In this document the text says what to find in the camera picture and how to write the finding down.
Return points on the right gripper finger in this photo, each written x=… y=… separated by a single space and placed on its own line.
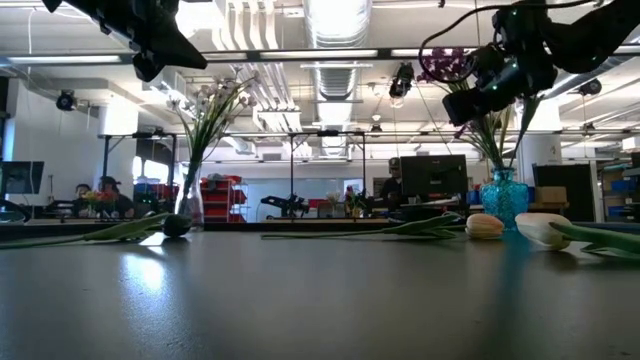
x=470 y=107

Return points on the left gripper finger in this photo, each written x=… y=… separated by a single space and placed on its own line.
x=147 y=67
x=175 y=47

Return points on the blue glass vase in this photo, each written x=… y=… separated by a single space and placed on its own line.
x=505 y=197

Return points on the long green leafy stem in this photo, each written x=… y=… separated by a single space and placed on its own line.
x=482 y=226

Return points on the clear glass vase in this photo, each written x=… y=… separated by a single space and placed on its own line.
x=192 y=205

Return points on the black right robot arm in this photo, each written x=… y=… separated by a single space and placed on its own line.
x=590 y=40

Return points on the background black robot arm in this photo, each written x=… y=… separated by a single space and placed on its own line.
x=285 y=204

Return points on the black computer monitor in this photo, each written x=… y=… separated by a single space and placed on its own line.
x=432 y=175

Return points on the white pillar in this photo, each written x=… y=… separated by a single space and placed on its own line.
x=549 y=155

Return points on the black overhead light bar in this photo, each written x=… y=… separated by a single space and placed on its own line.
x=385 y=52

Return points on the person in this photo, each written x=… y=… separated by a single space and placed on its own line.
x=117 y=202
x=392 y=182
x=82 y=192

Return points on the black cabinet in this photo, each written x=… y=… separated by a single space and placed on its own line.
x=575 y=175

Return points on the cardboard box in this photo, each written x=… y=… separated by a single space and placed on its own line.
x=551 y=195

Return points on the red bin shelving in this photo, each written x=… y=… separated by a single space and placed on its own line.
x=225 y=192

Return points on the blue bin shelf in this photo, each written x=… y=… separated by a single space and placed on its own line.
x=622 y=187

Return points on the small dark monitor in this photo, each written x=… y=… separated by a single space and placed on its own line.
x=22 y=177

